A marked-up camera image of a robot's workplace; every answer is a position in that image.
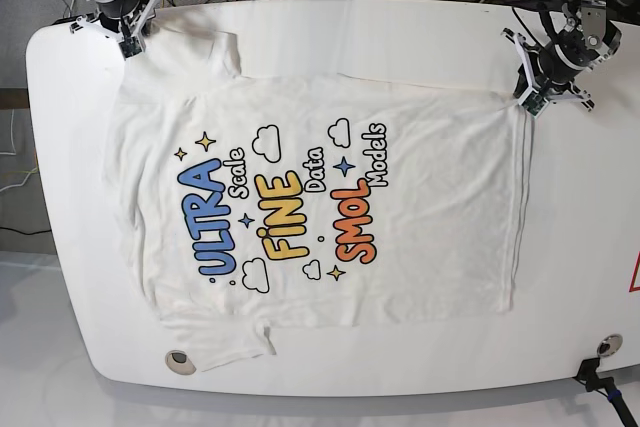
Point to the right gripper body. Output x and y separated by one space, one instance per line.
119 20

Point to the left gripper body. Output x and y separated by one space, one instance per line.
552 69

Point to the white printed T-shirt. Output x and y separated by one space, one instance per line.
249 205

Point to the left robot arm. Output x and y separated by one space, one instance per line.
588 18

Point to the red white warning sticker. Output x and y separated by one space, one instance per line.
635 280

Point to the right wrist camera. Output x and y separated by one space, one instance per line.
131 46

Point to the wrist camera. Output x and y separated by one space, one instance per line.
131 46
534 103

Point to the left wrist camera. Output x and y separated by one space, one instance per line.
534 103

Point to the right table cable grommet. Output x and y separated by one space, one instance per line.
610 345

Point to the table cable grommet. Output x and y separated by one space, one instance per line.
610 345
179 363

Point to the black camera clamp mount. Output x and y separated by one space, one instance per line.
588 377

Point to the left table cable grommet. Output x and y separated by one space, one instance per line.
179 363

